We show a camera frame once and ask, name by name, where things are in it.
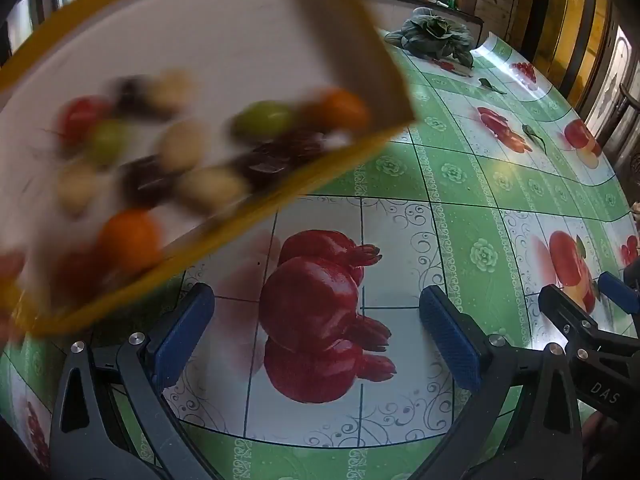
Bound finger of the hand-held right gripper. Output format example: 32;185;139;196
538;284;601;356
597;271;640;313

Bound yellow cardboard box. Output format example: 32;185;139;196
0;0;416;338

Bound green fruit print tablecloth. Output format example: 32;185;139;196
0;30;640;480

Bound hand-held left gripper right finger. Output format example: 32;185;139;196
415;285;583;480

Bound green round fruit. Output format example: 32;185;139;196
231;100;296;138
87;119;132;166

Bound orange mandarin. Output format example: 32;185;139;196
307;87;372;131
97;210;163;273

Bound green leafy cabbage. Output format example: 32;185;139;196
384;7;476;68

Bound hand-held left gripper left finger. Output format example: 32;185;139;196
50;282;221;480

